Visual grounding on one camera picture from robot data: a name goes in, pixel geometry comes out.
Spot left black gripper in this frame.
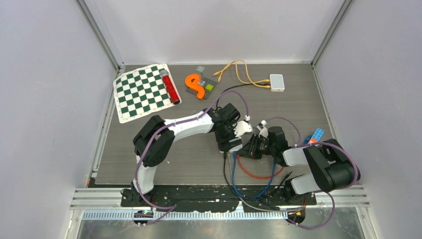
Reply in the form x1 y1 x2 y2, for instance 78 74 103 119
214 120 241 151

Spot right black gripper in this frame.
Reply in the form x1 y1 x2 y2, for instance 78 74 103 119
237 134 276 160

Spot red ethernet cable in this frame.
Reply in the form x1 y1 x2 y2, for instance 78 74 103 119
236 153 285 181

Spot white network switch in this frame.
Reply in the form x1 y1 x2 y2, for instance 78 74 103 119
269 74 285 92
223 138 243 152

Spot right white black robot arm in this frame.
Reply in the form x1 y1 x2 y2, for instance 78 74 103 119
235 126 361 205

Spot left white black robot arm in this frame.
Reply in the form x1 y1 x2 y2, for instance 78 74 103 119
121 103 242 207

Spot orange S-shaped toy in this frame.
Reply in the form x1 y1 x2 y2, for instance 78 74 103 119
185 74 205 100

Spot yellow-green lego brick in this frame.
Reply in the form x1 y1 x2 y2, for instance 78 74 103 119
205 84 214 92

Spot blue orange lego bricks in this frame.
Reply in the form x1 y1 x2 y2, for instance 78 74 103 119
304 127 324 144

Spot grey lego tower piece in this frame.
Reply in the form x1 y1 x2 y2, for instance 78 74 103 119
196 65 205 86

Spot red toy microphone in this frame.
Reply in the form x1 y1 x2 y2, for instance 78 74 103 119
160 69 181 105

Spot green white chessboard mat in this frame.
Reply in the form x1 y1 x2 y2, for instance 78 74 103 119
113 64 175 123

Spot black ethernet cable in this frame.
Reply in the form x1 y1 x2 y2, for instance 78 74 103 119
222 151 274 200

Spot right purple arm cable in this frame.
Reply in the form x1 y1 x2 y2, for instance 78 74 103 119
265 117 360 230

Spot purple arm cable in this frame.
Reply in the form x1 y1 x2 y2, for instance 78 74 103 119
133 90 252 226
265 117 360 230

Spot blue ethernet cable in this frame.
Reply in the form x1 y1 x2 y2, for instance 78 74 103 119
230 152 278 199

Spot black power cable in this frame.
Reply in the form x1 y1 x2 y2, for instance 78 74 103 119
214 83 264 110

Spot black mounting base plate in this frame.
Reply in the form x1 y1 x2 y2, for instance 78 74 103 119
120 185 317 213

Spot yellow ethernet cable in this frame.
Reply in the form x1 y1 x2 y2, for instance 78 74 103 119
212 59 271 90

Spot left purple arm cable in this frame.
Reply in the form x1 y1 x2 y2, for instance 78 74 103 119
133 90 252 226

